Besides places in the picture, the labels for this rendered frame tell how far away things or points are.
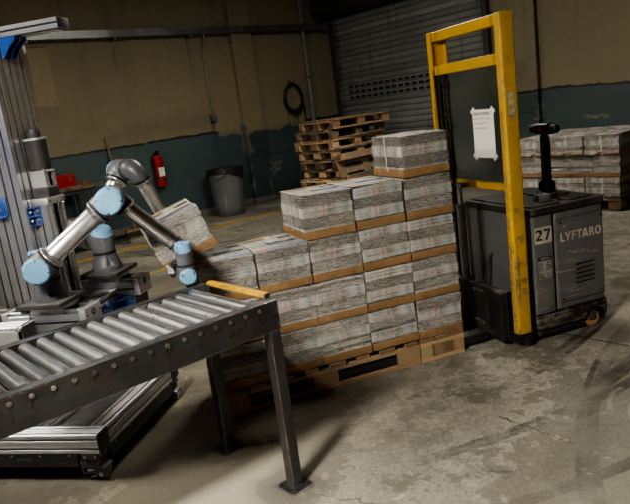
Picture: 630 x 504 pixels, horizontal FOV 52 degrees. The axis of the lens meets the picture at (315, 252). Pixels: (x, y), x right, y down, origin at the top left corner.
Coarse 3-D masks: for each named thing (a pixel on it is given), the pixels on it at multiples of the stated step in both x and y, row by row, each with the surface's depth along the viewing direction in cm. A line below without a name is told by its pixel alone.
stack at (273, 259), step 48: (288, 240) 345; (336, 240) 340; (384, 240) 350; (336, 288) 344; (384, 288) 354; (288, 336) 339; (336, 336) 349; (384, 336) 359; (288, 384) 361; (336, 384) 353
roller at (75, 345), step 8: (56, 336) 243; (64, 336) 239; (64, 344) 235; (72, 344) 230; (80, 344) 227; (88, 344) 227; (80, 352) 224; (88, 352) 219; (96, 352) 216; (104, 352) 216
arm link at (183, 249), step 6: (186, 240) 290; (174, 246) 287; (180, 246) 285; (186, 246) 286; (180, 252) 285; (186, 252) 286; (180, 258) 286; (186, 258) 286; (192, 258) 289; (180, 264) 287; (186, 264) 287; (192, 264) 289
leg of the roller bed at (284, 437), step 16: (272, 336) 250; (272, 352) 251; (272, 368) 254; (272, 384) 257; (288, 400) 258; (288, 416) 258; (288, 432) 259; (288, 448) 260; (288, 464) 262; (288, 480) 266
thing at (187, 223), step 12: (192, 204) 321; (168, 216) 322; (180, 216) 315; (192, 216) 317; (180, 228) 316; (192, 228) 318; (204, 228) 320; (156, 240) 314; (192, 240) 318; (204, 240) 321; (156, 252) 314; (168, 252) 315
